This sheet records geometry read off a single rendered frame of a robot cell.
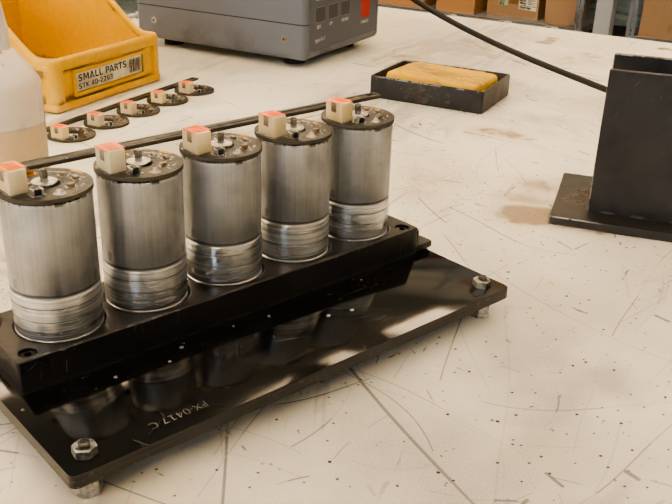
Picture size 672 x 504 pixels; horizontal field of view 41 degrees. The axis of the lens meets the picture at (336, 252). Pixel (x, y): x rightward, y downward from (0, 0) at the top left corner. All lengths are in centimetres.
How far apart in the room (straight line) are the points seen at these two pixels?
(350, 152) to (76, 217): 10
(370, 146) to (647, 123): 14
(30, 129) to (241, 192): 16
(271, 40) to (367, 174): 36
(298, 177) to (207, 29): 41
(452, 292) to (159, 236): 10
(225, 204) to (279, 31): 39
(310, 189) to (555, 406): 10
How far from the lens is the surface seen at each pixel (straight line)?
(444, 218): 39
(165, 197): 25
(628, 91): 39
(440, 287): 30
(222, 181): 26
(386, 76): 58
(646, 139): 39
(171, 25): 70
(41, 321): 25
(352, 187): 30
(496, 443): 25
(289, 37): 64
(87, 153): 27
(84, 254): 25
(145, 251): 26
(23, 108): 40
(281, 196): 28
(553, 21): 453
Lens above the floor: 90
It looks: 25 degrees down
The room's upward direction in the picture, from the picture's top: 2 degrees clockwise
